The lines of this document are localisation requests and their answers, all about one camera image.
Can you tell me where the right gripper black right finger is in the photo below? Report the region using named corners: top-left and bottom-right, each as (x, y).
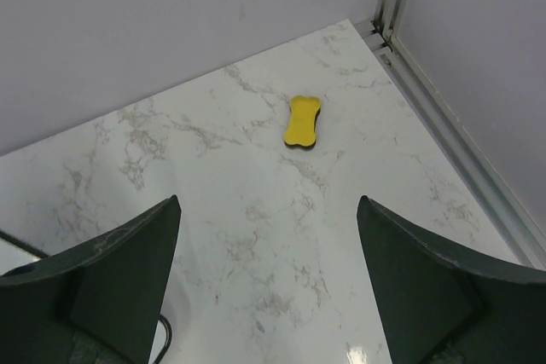
top-left (357, 196), bottom-right (545, 363)

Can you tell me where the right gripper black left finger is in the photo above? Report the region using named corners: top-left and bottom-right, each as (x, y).
top-left (1, 196), bottom-right (182, 363)

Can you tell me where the yellow bone-shaped eraser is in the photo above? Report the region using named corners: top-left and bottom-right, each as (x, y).
top-left (283, 95), bottom-right (322, 150)

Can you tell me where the aluminium frame right post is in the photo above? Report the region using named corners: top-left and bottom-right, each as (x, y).
top-left (356, 0), bottom-right (545, 268)

